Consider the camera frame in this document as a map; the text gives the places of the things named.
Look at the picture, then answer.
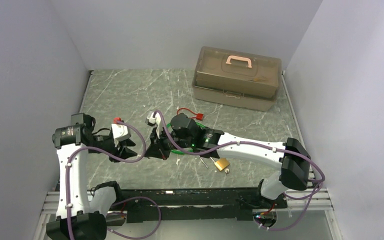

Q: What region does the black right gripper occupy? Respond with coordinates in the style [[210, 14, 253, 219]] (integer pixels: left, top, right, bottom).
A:
[[144, 125, 195, 161]]

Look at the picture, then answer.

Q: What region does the green cable loop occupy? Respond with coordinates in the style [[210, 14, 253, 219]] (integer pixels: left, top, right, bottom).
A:
[[165, 121, 209, 156]]

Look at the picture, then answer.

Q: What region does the brass padlock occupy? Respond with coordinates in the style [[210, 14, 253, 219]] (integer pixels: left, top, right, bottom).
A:
[[209, 157, 230, 172]]

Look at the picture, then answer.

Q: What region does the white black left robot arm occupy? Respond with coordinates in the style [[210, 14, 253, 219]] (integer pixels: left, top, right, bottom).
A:
[[46, 113, 137, 240]]

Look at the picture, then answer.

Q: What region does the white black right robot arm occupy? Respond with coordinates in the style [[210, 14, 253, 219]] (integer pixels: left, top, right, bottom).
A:
[[145, 111, 311, 208]]

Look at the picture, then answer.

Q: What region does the beige plastic toolbox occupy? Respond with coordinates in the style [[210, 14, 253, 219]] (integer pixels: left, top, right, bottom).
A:
[[191, 46, 282, 112]]

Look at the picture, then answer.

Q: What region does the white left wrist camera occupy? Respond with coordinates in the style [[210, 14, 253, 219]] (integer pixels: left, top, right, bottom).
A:
[[111, 117, 131, 149]]

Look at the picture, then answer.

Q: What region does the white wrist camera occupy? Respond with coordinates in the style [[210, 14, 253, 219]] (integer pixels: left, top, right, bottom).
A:
[[111, 117, 131, 149], [145, 111, 164, 139]]

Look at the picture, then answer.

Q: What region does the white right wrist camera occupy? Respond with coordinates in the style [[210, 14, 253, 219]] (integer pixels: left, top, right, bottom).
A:
[[145, 111, 164, 139]]

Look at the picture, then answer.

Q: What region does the red cable lock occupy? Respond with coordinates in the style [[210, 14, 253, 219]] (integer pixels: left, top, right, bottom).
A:
[[176, 107, 205, 121]]

